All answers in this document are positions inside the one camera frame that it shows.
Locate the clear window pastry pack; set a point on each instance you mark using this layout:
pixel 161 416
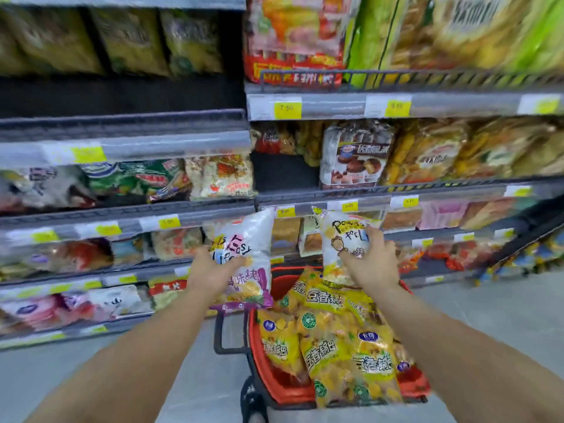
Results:
pixel 402 220

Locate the pink wafer pack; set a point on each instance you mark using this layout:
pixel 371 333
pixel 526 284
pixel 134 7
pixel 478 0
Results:
pixel 443 214

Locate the orange bread pack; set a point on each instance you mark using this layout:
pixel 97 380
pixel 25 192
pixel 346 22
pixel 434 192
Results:
pixel 489 213

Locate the green shrimp print bag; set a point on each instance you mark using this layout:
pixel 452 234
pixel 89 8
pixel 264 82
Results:
pixel 154 180

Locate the black slipper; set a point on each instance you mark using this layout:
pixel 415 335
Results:
pixel 253 400

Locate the small red bag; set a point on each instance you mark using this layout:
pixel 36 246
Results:
pixel 271 140

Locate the red yellow multipack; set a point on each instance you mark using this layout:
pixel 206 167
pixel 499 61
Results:
pixel 299 35

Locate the red plastic shopping basket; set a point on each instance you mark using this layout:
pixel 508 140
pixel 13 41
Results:
pixel 275 385

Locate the yellow brown bread bag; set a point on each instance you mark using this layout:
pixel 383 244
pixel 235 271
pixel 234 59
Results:
pixel 546 149
pixel 425 154
pixel 493 149

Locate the green blue bag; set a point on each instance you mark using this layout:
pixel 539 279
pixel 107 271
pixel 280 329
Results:
pixel 103 178

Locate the white ink drawing bag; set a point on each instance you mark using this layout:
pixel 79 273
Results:
pixel 114 301

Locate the tan pastry pack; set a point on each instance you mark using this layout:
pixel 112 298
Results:
pixel 286 236

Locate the orange bag blue badge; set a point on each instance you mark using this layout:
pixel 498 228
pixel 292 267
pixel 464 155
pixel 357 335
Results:
pixel 81 257

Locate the white chips bag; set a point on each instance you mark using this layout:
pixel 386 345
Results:
pixel 251 242
pixel 339 233

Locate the green yellow bag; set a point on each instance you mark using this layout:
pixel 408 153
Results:
pixel 387 35
pixel 484 30

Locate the person's right hand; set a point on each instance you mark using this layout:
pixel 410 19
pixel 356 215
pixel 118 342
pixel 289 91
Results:
pixel 379 268

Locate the pale red noodle bag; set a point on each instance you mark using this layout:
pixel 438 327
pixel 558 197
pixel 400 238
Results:
pixel 176 244

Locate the pale prawn cracker bag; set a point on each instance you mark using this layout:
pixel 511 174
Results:
pixel 196 178
pixel 231 176

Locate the person's left hand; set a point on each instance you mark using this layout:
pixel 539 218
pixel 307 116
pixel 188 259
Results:
pixel 209 275

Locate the row of red orange bags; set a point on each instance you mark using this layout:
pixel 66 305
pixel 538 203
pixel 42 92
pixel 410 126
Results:
pixel 445 255

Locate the person's right forearm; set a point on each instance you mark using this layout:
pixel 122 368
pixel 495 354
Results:
pixel 462 361

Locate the white green pastry pack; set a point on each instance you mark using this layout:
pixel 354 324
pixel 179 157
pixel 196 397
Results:
pixel 312 242

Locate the grey store shelving unit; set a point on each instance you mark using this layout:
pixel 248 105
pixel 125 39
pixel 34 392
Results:
pixel 185 147

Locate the person's left forearm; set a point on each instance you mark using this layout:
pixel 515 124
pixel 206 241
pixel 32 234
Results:
pixel 132 370

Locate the pale bag red label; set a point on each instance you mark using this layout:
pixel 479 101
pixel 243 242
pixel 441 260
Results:
pixel 169 294

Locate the chocolate pie pack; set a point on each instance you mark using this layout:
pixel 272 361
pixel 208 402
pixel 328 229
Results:
pixel 357 156

